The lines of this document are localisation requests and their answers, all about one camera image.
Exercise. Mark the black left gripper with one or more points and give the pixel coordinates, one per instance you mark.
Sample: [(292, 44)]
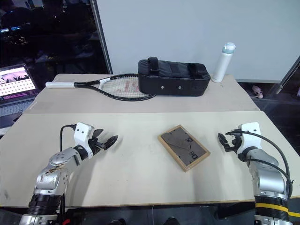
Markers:
[(96, 144)]

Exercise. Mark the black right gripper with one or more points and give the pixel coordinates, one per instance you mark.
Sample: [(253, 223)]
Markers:
[(235, 141)]

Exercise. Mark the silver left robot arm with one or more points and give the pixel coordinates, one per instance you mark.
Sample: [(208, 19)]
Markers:
[(58, 159)]

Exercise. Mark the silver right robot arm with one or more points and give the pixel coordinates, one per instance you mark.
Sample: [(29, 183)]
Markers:
[(267, 173)]

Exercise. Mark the open silver laptop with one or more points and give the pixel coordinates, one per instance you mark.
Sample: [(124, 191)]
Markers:
[(16, 82)]

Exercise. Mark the small pink object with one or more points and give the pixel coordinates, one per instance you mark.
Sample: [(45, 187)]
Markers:
[(257, 90)]

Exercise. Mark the black tennis racket white grip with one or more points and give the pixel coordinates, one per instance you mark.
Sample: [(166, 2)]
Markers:
[(61, 84)]

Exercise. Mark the white water bottle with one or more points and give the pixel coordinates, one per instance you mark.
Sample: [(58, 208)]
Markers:
[(221, 64)]

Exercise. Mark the black padded bag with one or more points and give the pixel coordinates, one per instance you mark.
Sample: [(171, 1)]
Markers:
[(173, 79)]

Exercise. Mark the slanted grey metal bar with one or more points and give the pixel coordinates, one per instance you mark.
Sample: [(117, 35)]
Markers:
[(288, 75)]

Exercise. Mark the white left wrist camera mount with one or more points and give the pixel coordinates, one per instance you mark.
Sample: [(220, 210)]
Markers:
[(82, 132)]

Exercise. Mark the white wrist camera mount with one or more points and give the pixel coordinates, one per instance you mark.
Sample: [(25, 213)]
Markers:
[(82, 132), (252, 139)]

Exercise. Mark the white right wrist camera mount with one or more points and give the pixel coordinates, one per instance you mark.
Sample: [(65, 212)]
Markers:
[(252, 139)]

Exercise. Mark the wooden picture frame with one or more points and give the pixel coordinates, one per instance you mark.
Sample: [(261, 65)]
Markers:
[(182, 147)]

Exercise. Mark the silver metal window post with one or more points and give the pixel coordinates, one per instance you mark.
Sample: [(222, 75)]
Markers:
[(102, 37)]

